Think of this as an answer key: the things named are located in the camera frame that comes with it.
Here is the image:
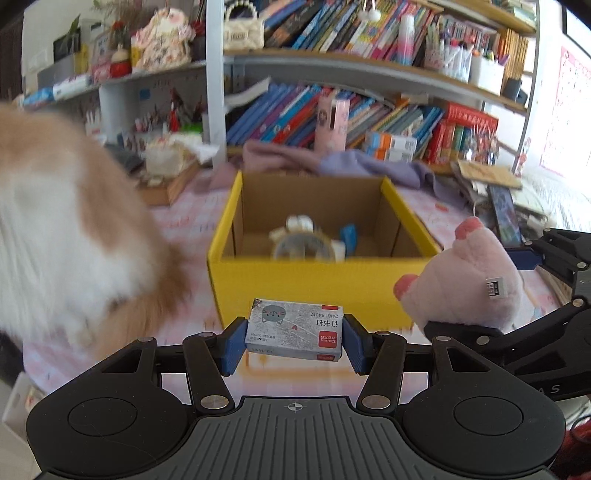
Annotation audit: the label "rabbit wall sticker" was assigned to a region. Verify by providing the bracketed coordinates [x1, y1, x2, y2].
[515, 136, 532, 178]

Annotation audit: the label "white quilted handbag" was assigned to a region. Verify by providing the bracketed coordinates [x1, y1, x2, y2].
[222, 2, 266, 51]

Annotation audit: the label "white bed cover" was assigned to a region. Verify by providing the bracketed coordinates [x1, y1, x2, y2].
[522, 166, 591, 232]

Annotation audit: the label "red thick books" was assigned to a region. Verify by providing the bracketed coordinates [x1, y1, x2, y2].
[422, 102, 499, 166]

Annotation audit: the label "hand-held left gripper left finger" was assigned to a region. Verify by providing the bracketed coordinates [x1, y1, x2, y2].
[92, 316, 250, 414]

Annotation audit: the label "white wooden bookshelf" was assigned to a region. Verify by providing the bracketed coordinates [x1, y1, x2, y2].
[18, 0, 541, 171]

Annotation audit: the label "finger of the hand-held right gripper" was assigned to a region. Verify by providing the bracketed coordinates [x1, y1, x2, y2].
[505, 227, 591, 296]
[424, 298, 591, 400]

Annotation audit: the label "purple cloth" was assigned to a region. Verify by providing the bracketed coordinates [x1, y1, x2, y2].
[242, 138, 444, 190]

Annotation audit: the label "small black device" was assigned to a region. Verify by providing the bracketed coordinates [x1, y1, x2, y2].
[503, 78, 528, 104]

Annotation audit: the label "red white doll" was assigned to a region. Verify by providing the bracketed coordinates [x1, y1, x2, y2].
[108, 44, 132, 78]

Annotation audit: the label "pink checked tablecloth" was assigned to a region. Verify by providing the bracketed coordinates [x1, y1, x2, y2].
[18, 161, 568, 416]

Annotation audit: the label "dried flower bouquet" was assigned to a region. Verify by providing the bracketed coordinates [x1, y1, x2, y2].
[92, 0, 155, 28]

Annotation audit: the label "small grey staples box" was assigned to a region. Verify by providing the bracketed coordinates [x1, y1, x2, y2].
[244, 298, 345, 363]

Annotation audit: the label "stack of loose papers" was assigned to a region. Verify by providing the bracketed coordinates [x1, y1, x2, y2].
[450, 161, 555, 250]

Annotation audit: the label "orange and white cat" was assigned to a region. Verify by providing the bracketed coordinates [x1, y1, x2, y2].
[0, 102, 192, 365]

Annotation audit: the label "person's red patterned clothing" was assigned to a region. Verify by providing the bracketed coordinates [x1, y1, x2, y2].
[566, 415, 591, 480]

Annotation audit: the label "black bag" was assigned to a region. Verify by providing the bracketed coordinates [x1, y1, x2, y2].
[0, 332, 24, 384]

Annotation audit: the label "wooden tray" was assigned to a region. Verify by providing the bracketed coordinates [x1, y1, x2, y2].
[139, 159, 201, 206]

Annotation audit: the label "pink cylinder bottle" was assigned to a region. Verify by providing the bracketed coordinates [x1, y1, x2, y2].
[314, 92, 350, 153]

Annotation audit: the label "tissue pack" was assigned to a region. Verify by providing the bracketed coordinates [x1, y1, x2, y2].
[144, 131, 220, 178]

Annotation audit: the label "colourful figurine ornament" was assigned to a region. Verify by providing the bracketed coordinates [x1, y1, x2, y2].
[464, 134, 499, 164]

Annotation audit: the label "yellow tape roll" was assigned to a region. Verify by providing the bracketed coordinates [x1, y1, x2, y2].
[270, 229, 338, 263]

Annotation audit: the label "bunch of pens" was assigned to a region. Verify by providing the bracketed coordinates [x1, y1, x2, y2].
[131, 90, 204, 139]

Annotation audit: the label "white plastic bin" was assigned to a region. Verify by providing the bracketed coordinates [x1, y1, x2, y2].
[0, 371, 47, 444]

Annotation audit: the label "yellow cardboard box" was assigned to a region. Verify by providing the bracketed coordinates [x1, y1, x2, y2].
[206, 171, 443, 335]

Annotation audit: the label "pen cup with markers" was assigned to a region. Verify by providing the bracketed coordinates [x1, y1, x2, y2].
[424, 23, 474, 83]

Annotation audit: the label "white pen holder box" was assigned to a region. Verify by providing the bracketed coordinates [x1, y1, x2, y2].
[468, 53, 505, 96]

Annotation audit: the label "alphabet wall poster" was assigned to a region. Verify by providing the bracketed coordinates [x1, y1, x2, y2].
[538, 44, 591, 178]

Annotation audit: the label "black smartphone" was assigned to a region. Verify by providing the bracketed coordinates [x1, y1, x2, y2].
[487, 185, 522, 247]

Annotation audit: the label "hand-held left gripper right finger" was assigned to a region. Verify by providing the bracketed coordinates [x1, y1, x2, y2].
[343, 314, 502, 414]

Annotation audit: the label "floral paper cat figure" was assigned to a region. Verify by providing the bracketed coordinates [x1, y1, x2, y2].
[130, 9, 195, 71]

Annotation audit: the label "row of colourful books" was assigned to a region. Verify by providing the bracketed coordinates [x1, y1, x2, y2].
[263, 0, 437, 61]

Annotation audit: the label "row of blue books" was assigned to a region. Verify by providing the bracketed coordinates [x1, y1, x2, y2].
[226, 83, 444, 151]

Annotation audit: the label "brown paper envelope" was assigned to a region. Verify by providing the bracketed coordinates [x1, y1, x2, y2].
[457, 159, 522, 190]

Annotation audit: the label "pink plush pig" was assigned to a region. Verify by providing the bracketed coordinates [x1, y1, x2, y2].
[393, 217, 525, 334]

